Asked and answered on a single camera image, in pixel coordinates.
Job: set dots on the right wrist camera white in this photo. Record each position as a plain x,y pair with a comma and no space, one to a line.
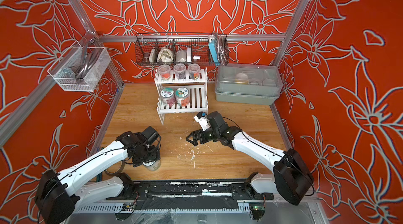
201,119

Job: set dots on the grey lidded storage box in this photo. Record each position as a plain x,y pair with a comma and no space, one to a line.
248,84

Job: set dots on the seed jar tree lid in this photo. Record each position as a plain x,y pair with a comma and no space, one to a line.
152,165

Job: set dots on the small clear cup red seeds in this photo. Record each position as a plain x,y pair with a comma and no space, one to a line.
164,72

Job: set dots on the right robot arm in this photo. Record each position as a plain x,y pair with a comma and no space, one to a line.
292,178

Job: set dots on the blue box in basket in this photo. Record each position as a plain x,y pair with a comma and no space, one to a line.
212,44

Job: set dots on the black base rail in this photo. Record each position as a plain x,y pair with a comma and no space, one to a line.
227,188

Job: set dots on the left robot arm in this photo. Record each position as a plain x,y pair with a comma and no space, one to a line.
59,194

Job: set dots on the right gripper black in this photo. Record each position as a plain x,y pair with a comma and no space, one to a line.
199,133

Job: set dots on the clear plastic wall bin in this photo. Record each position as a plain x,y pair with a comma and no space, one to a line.
80,68

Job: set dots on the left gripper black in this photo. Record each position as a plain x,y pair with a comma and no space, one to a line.
156,155

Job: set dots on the seed jar flower lid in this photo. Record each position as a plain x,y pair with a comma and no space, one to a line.
167,96

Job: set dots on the black wire wall basket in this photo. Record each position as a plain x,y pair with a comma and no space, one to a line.
156,49

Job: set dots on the white slatted wooden shelf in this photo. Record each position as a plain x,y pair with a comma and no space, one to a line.
198,94

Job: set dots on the seed jar strawberry lid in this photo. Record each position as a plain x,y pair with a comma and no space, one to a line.
182,95

